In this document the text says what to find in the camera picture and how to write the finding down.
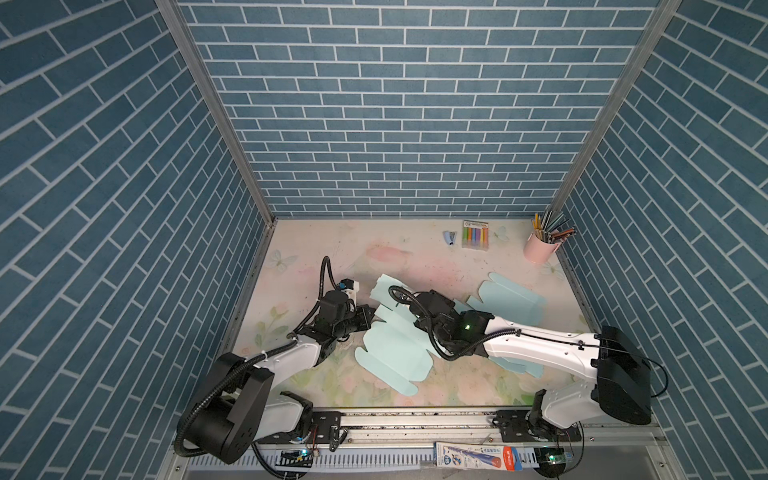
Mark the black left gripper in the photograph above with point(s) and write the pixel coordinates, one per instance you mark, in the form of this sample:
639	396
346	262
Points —
364	321

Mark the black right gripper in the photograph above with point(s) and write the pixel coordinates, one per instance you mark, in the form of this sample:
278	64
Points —
419	324

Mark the light blue paper box sheet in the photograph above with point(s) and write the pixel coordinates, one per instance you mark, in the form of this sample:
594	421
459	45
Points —
401	356

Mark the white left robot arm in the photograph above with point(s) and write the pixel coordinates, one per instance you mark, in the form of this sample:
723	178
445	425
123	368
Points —
235	406

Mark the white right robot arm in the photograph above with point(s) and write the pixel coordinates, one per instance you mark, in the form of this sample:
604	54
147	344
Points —
611	376

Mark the light blue flat box stack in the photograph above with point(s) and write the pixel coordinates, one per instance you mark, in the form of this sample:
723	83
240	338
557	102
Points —
509	300

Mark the pack of coloured highlighters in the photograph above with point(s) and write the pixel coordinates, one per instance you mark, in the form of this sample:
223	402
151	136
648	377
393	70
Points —
475	235

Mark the pink metal pencil bucket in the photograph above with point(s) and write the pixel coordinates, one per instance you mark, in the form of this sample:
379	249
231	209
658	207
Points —
537	251

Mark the white red blue package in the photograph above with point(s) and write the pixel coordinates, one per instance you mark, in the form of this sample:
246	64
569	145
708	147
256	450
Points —
488	457

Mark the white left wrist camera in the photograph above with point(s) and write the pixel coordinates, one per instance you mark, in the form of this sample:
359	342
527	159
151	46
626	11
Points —
349	287

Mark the metal base rail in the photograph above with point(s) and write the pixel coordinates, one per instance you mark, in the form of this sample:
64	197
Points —
411	428

